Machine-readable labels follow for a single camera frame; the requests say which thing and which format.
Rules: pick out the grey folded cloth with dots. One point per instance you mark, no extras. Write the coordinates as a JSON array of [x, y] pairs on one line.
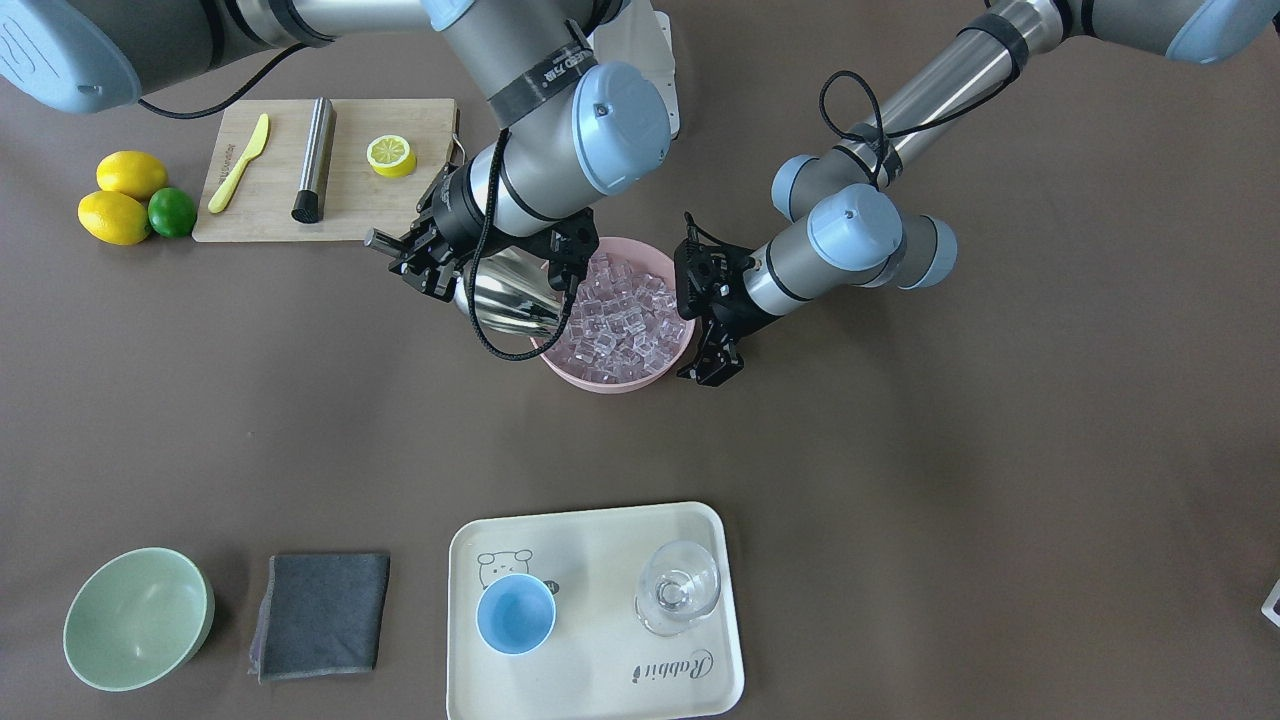
[[320, 616]]

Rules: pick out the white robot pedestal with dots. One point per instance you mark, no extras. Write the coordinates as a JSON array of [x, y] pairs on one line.
[[641, 36]]

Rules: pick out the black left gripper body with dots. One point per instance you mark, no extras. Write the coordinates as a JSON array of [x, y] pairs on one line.
[[727, 300]]

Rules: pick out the yellow plastic knife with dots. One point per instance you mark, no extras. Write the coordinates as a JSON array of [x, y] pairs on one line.
[[220, 199]]

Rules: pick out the green bowl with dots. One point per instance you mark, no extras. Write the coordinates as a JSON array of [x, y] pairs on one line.
[[137, 619]]

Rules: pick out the green lime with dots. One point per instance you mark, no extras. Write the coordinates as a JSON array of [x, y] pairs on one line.
[[172, 213]]

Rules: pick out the cream serving tray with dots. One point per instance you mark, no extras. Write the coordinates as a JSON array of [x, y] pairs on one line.
[[599, 661]]

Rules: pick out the clear wine glass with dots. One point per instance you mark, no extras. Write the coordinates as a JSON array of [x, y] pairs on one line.
[[679, 587]]

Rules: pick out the pink bowl with ice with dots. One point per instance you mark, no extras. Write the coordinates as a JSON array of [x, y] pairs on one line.
[[624, 332]]

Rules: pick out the yellow lemon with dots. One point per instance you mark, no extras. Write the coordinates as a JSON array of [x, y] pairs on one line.
[[137, 174], [113, 217]]

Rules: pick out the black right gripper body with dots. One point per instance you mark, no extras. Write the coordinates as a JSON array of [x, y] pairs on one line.
[[451, 212]]

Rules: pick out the blue cup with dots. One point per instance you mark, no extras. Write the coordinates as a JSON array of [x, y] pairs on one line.
[[516, 614]]

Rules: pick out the half lemon slice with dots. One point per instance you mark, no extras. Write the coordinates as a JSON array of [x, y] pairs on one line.
[[391, 156]]

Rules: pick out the wooden cutting board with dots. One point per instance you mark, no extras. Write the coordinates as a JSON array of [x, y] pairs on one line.
[[356, 198]]

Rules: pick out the silver metal ice scoop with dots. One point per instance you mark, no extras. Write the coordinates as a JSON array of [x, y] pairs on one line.
[[513, 295]]

